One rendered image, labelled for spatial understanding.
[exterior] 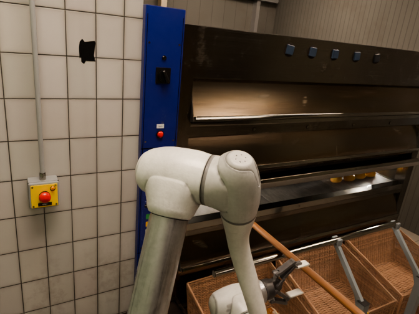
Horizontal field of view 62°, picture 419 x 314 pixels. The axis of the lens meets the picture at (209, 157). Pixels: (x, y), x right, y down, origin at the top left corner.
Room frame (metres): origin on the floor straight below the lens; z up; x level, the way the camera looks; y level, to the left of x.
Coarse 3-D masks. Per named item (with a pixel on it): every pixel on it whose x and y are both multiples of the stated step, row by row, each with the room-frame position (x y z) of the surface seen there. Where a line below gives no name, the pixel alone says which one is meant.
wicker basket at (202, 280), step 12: (228, 276) 1.62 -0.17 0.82; (192, 288) 1.50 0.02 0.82; (216, 288) 1.57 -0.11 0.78; (288, 288) 1.61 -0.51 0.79; (192, 300) 1.43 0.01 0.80; (300, 300) 1.54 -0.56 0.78; (192, 312) 1.42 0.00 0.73; (204, 312) 1.50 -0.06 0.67; (288, 312) 1.59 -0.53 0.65; (300, 312) 1.52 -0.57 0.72
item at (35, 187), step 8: (48, 176) 1.19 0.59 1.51; (56, 176) 1.20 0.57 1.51; (32, 184) 1.12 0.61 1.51; (40, 184) 1.13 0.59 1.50; (48, 184) 1.14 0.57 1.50; (56, 184) 1.16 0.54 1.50; (32, 192) 1.11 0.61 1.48; (40, 192) 1.13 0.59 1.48; (48, 192) 1.14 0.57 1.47; (56, 192) 1.15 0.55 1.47; (32, 200) 1.11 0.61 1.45; (56, 200) 1.15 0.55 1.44; (32, 208) 1.12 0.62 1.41
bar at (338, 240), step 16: (384, 224) 1.75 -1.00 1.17; (400, 224) 1.79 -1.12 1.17; (336, 240) 1.53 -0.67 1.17; (400, 240) 1.74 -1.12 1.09; (272, 256) 1.33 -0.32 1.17; (224, 272) 1.20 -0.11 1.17; (416, 272) 1.63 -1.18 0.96; (352, 288) 1.42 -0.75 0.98; (416, 288) 1.60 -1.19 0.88; (368, 304) 1.35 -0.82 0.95; (416, 304) 1.59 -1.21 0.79
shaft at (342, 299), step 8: (256, 224) 1.54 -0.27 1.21; (264, 232) 1.47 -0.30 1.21; (272, 240) 1.41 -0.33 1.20; (280, 248) 1.36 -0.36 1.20; (288, 256) 1.31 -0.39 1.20; (304, 272) 1.23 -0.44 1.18; (312, 272) 1.20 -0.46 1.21; (320, 280) 1.16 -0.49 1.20; (328, 288) 1.12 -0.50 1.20; (336, 296) 1.08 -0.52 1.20; (344, 304) 1.05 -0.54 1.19; (352, 304) 1.04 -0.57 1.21; (352, 312) 1.02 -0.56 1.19; (360, 312) 1.00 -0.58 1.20
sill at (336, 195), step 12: (336, 192) 2.13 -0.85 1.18; (348, 192) 2.15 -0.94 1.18; (360, 192) 2.19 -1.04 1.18; (372, 192) 2.25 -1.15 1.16; (264, 204) 1.83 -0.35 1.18; (276, 204) 1.85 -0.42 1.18; (288, 204) 1.86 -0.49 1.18; (300, 204) 1.91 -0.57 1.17; (312, 204) 1.96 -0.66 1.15; (204, 216) 1.62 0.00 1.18; (216, 216) 1.63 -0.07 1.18; (192, 228) 1.54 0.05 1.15
